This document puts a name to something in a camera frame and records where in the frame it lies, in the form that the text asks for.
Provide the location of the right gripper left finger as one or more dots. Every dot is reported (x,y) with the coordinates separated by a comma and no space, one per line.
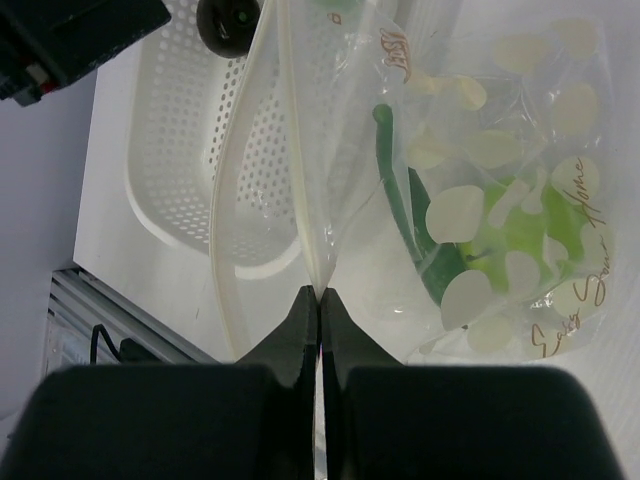
(253,419)

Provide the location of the light green apple toy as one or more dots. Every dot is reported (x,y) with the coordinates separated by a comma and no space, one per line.
(551,238)

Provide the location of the dark round fruit toy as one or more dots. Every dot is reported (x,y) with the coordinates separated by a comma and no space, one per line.
(227,27)

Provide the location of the green cabbage toy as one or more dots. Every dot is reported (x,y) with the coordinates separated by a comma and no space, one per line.
(346,7)

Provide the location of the green chili pepper toy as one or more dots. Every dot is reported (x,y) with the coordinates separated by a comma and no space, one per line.
(436,264)

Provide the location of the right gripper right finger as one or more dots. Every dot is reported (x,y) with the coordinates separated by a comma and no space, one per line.
(386,420)

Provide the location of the white perforated plastic basket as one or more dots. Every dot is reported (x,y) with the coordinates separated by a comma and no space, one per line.
(185,97)

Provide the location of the clear dotted zip bag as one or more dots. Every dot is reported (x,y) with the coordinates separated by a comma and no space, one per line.
(451,186)

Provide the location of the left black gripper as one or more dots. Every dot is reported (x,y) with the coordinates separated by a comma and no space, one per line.
(49,45)

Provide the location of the aluminium mounting rail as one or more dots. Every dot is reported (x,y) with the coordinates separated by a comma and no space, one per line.
(89,323)

